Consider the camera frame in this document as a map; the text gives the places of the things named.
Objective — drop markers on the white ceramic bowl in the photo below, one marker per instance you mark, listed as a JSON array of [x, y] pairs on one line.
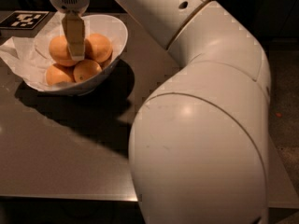
[[116, 34]]

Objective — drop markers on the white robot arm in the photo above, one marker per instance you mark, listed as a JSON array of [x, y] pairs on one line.
[[198, 148]]

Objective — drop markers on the black white fiducial marker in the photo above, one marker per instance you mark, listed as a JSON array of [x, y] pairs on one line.
[[23, 20]]

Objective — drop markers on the orange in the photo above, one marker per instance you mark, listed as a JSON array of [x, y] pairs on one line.
[[98, 47], [86, 69], [57, 73], [60, 53]]

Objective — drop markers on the white crumpled paper liner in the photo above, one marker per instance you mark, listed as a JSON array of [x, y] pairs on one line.
[[18, 42]]

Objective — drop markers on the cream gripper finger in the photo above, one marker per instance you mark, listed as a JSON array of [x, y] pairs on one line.
[[74, 36]]

